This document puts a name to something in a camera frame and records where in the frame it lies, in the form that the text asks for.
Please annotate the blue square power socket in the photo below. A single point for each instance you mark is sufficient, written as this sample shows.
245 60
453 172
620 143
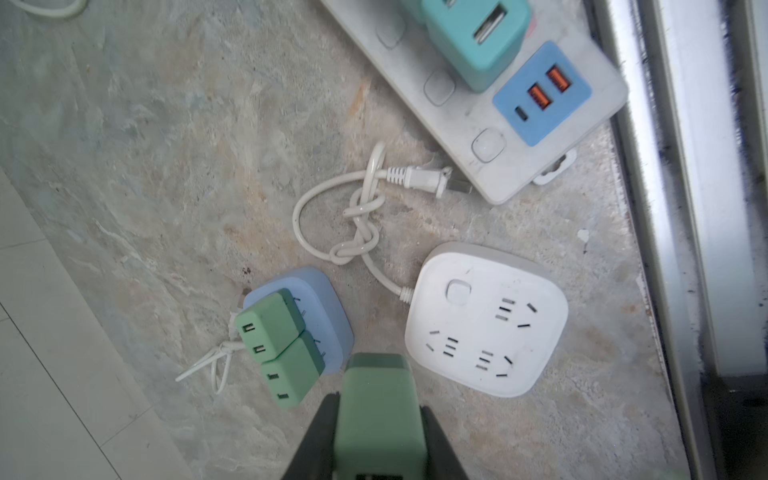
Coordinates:
321 310

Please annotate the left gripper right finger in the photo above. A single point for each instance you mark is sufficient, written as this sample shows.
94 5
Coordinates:
442 461

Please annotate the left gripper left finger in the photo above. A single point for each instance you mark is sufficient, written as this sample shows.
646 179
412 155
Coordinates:
314 457

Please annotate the white long power strip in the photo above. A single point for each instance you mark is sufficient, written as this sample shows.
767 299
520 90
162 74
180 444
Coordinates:
559 88

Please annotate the white square power socket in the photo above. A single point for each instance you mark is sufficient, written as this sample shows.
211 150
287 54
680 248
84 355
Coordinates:
484 318

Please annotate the aluminium rail frame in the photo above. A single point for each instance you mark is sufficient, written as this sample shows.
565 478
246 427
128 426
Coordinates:
692 140

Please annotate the light green plug adapter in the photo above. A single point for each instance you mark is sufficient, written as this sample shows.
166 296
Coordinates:
379 432

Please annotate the teal blue plug adapter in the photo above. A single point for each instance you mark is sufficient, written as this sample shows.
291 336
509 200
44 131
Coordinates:
480 38

